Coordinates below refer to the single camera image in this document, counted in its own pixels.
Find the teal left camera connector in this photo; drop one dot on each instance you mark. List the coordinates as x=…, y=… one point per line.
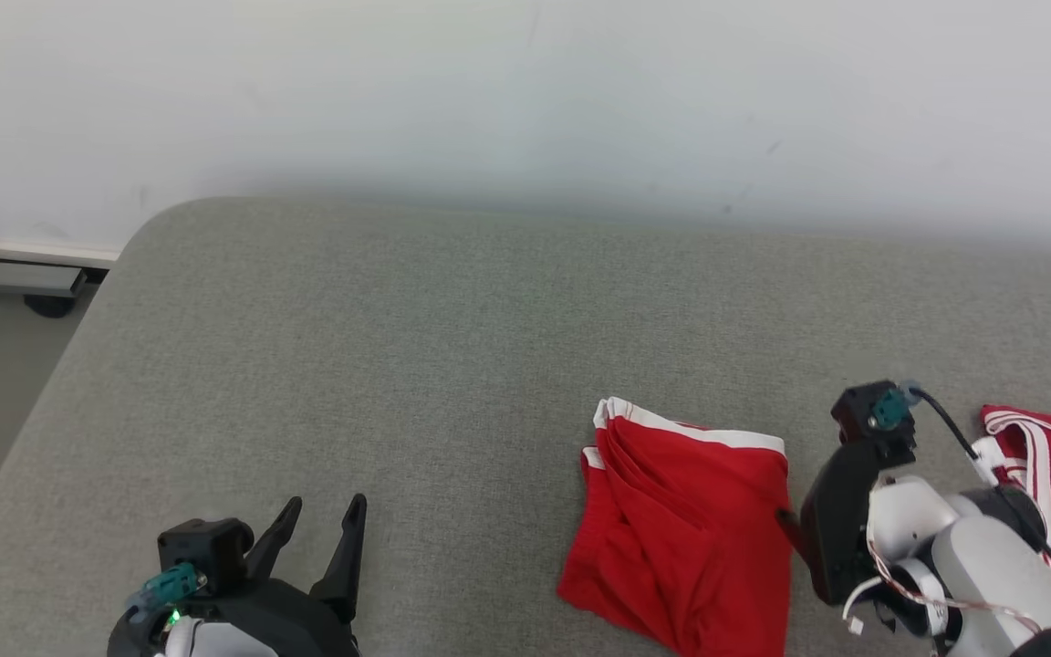
x=170, y=586

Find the grey metal bar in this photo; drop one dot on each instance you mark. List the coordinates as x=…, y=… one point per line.
x=19, y=276

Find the black caster wheel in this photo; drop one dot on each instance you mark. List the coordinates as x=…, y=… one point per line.
x=49, y=306

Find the teal right camera connector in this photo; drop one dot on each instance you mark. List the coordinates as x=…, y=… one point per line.
x=890, y=409

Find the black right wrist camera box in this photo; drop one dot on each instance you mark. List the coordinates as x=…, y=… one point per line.
x=854, y=415

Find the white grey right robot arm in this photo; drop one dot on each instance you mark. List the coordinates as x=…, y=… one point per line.
x=982, y=566

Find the red shorts with white trim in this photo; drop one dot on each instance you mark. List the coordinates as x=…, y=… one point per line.
x=681, y=529

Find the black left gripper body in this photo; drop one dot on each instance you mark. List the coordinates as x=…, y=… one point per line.
x=288, y=620

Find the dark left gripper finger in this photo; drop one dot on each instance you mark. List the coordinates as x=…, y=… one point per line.
x=275, y=543
x=343, y=575

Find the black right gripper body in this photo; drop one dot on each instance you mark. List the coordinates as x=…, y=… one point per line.
x=840, y=520

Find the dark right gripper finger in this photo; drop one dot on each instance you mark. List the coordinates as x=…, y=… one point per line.
x=793, y=527

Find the teal camera connector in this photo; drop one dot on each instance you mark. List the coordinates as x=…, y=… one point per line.
x=890, y=409
x=170, y=586

